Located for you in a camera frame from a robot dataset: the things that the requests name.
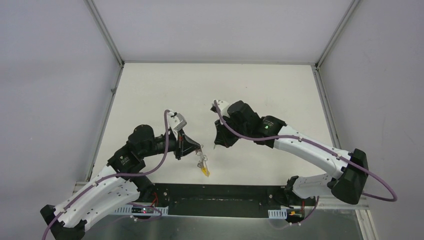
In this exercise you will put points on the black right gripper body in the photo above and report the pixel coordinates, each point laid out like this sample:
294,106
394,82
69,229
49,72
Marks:
228,137

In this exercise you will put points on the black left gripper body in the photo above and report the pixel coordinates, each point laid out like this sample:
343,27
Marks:
180,145

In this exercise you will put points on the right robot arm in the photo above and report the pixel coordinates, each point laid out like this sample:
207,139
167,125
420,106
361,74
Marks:
344,174

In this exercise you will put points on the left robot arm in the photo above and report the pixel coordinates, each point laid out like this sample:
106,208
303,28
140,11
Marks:
120,182

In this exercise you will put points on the yellow key tag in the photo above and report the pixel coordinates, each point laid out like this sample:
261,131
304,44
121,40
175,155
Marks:
205,171

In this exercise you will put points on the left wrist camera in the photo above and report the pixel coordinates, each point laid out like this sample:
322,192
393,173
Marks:
176,122

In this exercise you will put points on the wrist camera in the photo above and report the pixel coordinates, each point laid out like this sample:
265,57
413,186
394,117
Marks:
220,106
176,122

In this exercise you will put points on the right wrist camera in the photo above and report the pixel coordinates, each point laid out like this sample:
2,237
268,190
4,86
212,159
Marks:
220,106

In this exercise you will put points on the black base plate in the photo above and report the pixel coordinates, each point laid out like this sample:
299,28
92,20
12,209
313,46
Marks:
234,201

